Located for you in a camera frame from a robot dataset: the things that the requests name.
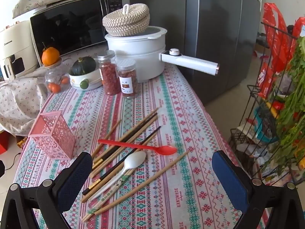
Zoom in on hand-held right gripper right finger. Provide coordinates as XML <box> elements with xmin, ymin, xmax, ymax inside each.
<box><xmin>212</xmin><ymin>150</ymin><xmax>305</xmax><ymax>229</ymax></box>

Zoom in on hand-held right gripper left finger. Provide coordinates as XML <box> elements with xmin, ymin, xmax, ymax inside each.
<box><xmin>0</xmin><ymin>151</ymin><xmax>93</xmax><ymax>229</ymax></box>

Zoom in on wooden chopstick with green print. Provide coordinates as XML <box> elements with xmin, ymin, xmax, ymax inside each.
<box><xmin>81</xmin><ymin>172</ymin><xmax>134</xmax><ymax>221</ymax></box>
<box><xmin>80</xmin><ymin>169</ymin><xmax>135</xmax><ymax>203</ymax></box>

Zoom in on pink perforated utensil holder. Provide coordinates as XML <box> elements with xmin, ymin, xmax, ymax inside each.
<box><xmin>27</xmin><ymin>110</ymin><xmax>77</xmax><ymax>161</ymax></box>

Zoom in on white plastic spoon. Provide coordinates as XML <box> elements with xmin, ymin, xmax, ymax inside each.
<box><xmin>88</xmin><ymin>151</ymin><xmax>147</xmax><ymax>202</ymax></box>

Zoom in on red plastic spoon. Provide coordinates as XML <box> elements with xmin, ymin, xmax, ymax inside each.
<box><xmin>98</xmin><ymin>139</ymin><xmax>178</xmax><ymax>155</ymax></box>

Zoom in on long plain wooden chopstick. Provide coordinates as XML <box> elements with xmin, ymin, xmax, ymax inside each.
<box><xmin>87</xmin><ymin>150</ymin><xmax>190</xmax><ymax>216</ymax></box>

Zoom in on patterned tablecloth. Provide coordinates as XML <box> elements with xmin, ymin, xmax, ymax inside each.
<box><xmin>13</xmin><ymin>60</ymin><xmax>270</xmax><ymax>229</ymax></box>

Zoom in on small floral draped cloth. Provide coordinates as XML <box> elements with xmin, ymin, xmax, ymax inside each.
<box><xmin>0</xmin><ymin>75</ymin><xmax>52</xmax><ymax>137</ymax></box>

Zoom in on white bowl with green knob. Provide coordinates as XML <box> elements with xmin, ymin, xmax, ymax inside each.
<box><xmin>69</xmin><ymin>67</ymin><xmax>103</xmax><ymax>91</ymax></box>

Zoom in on glass jar of small oranges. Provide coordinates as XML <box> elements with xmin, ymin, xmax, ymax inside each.
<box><xmin>44</xmin><ymin>60</ymin><xmax>71</xmax><ymax>94</ymax></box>

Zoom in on tall spice jar red contents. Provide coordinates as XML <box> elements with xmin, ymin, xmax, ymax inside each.
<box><xmin>96</xmin><ymin>50</ymin><xmax>121</xmax><ymax>96</ymax></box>

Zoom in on labelled spice jar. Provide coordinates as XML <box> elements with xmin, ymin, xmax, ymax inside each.
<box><xmin>116</xmin><ymin>59</ymin><xmax>139</xmax><ymax>100</ymax></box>

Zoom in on red snack packet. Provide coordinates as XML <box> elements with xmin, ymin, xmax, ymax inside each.
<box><xmin>258</xmin><ymin>61</ymin><xmax>279</xmax><ymax>99</ymax></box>

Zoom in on green leafy vegetables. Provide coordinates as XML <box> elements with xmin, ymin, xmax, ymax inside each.
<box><xmin>261</xmin><ymin>35</ymin><xmax>305</xmax><ymax>174</ymax></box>

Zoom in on dark green squash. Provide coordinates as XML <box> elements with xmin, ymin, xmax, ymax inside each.
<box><xmin>70</xmin><ymin>57</ymin><xmax>97</xmax><ymax>76</ymax></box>

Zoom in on orange with stem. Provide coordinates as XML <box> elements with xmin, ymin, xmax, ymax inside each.
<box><xmin>41</xmin><ymin>42</ymin><xmax>60</xmax><ymax>66</ymax></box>

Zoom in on cream kitchen appliance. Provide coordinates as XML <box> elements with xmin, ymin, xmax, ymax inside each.
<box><xmin>0</xmin><ymin>20</ymin><xmax>40</xmax><ymax>82</ymax></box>

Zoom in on black microwave oven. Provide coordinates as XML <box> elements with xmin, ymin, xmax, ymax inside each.
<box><xmin>30</xmin><ymin>0</ymin><xmax>130</xmax><ymax>70</ymax></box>

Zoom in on dark grey refrigerator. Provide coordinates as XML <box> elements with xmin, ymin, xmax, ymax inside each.
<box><xmin>139</xmin><ymin>0</ymin><xmax>262</xmax><ymax>106</ymax></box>

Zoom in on red plastic bag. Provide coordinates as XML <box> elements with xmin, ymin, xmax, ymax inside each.
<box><xmin>262</xmin><ymin>2</ymin><xmax>305</xmax><ymax>77</ymax></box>

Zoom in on woven basket with lid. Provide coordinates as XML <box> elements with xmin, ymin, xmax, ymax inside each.
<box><xmin>102</xmin><ymin>3</ymin><xmax>151</xmax><ymax>38</ymax></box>

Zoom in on black wire rack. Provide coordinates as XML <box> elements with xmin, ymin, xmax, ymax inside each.
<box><xmin>228</xmin><ymin>21</ymin><xmax>305</xmax><ymax>185</ymax></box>

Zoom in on white electric pot with handle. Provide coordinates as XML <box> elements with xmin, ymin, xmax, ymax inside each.
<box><xmin>105</xmin><ymin>27</ymin><xmax>220</xmax><ymax>83</ymax></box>

